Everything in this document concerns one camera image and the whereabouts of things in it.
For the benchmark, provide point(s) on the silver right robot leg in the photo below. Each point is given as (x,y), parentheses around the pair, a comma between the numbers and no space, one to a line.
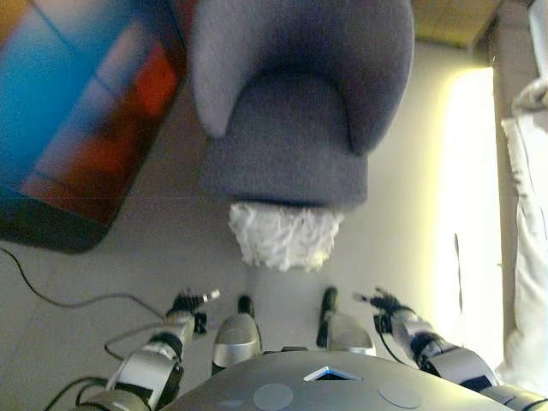
(347,338)

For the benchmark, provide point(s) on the silver left robot leg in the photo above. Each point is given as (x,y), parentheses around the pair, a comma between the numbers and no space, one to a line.
(235,338)

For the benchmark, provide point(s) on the silver robot leg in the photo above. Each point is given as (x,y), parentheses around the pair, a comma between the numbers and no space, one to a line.
(235,338)
(347,338)

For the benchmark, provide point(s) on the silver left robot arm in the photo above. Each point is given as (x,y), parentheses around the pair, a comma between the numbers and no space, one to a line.
(145,368)

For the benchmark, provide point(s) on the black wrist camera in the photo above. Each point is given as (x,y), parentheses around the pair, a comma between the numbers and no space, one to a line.
(382,324)
(200,323)

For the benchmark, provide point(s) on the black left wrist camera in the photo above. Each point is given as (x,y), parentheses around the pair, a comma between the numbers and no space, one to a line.
(200,323)

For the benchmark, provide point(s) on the multicolour rug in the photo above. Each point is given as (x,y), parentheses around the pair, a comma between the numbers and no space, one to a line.
(73,115)

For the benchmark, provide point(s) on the white fringed cushion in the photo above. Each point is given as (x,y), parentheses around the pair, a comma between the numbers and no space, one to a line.
(287,240)

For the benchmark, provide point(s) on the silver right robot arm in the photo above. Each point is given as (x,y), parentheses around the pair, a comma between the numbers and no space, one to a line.
(454,364)

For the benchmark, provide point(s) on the grey robot torso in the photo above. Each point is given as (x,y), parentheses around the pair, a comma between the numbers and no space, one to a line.
(334,389)

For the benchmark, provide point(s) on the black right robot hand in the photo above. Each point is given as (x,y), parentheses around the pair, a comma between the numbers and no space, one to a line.
(385,303)

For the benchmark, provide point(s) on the white duvet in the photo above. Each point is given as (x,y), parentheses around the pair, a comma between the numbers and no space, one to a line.
(533,96)

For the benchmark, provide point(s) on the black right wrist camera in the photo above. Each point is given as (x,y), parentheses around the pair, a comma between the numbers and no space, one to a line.
(382,324)

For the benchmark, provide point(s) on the grey upholstered armchair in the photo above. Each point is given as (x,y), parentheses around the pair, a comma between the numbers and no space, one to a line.
(291,141)

